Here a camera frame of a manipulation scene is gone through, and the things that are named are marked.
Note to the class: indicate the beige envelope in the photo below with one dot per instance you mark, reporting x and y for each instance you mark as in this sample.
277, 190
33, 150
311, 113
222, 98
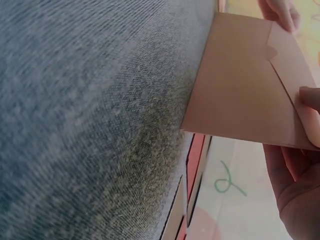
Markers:
176, 207

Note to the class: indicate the person's left hand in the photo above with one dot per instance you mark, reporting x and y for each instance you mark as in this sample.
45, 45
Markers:
280, 11

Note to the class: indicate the brown paper envelope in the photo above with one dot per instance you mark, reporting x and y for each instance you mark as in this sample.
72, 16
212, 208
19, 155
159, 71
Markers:
237, 87

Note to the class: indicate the person's left fingers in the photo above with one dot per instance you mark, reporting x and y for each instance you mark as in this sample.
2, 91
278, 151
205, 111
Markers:
285, 16

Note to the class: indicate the red envelope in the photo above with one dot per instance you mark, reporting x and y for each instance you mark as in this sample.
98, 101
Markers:
196, 160

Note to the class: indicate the person's right hand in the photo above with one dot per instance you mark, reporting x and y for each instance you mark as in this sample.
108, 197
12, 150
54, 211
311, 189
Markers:
302, 190

